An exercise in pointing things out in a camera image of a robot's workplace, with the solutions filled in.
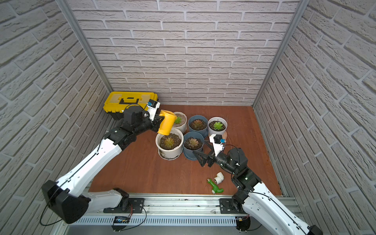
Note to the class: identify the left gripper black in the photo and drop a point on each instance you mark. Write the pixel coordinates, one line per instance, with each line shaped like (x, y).
(158, 121)

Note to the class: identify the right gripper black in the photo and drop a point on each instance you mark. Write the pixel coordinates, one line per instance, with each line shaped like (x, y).
(205, 158)

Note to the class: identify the yellow watering can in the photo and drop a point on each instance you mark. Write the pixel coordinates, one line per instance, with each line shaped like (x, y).
(167, 123)

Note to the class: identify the large white pot succulent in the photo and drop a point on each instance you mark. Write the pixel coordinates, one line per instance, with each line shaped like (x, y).
(170, 147)

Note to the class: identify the white pipe elbow fitting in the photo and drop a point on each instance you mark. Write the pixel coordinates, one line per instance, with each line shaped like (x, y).
(219, 178)

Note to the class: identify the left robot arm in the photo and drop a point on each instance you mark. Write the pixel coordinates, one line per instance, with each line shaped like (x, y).
(66, 196)

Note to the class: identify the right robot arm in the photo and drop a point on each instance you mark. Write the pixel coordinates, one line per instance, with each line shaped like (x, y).
(253, 196)

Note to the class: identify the blue pot succulent front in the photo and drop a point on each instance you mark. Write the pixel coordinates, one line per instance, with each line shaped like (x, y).
(193, 141)

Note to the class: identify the blue pot succulent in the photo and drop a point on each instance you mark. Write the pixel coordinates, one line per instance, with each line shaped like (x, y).
(199, 124)
(193, 141)

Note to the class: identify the white pot green succulent back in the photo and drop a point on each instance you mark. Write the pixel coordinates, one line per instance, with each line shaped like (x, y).
(181, 122)

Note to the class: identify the white pot green succulent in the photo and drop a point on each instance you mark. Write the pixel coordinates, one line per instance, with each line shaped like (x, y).
(181, 122)
(217, 125)

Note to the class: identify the white pot green succulent right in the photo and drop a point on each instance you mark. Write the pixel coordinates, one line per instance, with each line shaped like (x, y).
(217, 125)

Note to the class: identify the blue pot succulent back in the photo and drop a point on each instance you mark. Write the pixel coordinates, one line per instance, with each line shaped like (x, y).
(199, 124)

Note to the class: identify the green pipe fitting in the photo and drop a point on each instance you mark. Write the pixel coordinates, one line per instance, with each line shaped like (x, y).
(215, 189)

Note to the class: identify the yellow black toolbox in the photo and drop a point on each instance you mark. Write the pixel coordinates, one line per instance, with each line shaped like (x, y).
(117, 102)

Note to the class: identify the right controller board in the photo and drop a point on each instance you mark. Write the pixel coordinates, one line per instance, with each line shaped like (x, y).
(243, 223)

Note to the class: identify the controller board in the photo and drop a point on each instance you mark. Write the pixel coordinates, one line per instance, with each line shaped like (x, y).
(243, 223)
(120, 223)

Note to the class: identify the left controller board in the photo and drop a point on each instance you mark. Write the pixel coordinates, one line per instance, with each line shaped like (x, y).
(120, 223)

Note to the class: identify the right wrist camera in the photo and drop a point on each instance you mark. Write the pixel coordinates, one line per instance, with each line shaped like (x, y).
(218, 143)

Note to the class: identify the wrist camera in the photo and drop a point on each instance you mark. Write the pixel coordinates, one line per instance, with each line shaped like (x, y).
(218, 143)
(152, 107)

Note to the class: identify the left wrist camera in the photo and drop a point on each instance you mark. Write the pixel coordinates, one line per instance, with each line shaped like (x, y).
(152, 107)

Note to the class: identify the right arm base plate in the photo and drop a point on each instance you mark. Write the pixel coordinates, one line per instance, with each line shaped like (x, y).
(230, 206)

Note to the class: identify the aluminium rail frame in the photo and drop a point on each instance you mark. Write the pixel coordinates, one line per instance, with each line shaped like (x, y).
(162, 210)

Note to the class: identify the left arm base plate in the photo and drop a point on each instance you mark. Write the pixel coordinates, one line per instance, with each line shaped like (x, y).
(128, 206)

